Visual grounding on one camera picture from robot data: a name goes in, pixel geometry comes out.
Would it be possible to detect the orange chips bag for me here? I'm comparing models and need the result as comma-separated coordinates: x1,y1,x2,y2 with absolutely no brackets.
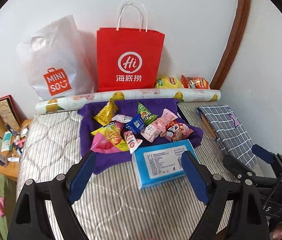
181,75,210,89

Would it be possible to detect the blue tissue pack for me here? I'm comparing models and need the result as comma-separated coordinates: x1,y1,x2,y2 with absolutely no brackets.
132,139,197,190

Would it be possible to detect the rolled duck print mat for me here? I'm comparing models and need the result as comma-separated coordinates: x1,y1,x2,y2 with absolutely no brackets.
35,88,221,114

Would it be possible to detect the white Miniso plastic bag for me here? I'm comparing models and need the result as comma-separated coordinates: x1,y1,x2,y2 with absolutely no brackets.
16,15,97,101

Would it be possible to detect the pink strawberry candy packet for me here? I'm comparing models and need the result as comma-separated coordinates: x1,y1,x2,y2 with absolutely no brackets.
123,131,143,154

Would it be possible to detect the red pink snack packet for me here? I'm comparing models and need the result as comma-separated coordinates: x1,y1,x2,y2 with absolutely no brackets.
160,120,193,142

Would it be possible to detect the person's right hand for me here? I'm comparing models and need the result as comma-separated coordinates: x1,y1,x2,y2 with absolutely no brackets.
268,218,282,240

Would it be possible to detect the white printed snack packet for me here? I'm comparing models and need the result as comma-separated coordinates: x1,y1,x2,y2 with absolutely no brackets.
111,114,133,124

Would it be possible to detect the brown wooden door frame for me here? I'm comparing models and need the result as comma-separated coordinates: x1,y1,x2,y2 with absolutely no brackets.
210,0,251,89

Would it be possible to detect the blue snack packet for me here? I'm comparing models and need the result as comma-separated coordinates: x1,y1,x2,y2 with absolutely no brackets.
125,114,146,134

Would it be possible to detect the purple cloth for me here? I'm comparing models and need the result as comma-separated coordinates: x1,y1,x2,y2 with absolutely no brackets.
77,98,204,176

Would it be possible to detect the yellow triangular snack packet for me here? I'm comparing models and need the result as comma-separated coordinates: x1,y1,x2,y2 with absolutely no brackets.
93,99,119,126

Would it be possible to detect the green snack packet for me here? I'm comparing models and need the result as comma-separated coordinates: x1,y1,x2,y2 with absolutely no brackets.
137,102,158,126

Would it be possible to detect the pink yellow snack bag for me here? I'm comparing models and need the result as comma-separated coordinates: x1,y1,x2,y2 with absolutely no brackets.
90,122,129,154

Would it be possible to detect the light pink snack packet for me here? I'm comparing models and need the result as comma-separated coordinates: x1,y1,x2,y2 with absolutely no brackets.
140,122,162,142

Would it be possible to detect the patterned book box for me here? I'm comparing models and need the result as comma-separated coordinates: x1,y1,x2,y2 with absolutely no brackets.
0,95,26,130

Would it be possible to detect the red Haidilao paper bag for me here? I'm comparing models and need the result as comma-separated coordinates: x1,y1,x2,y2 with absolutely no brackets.
96,1,165,92

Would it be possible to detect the yellow chips bag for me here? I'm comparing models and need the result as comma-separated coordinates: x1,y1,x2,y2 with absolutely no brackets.
155,76,184,89

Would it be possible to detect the grey checked folded cloth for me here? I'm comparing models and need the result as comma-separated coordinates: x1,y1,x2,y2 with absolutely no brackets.
197,105,259,169

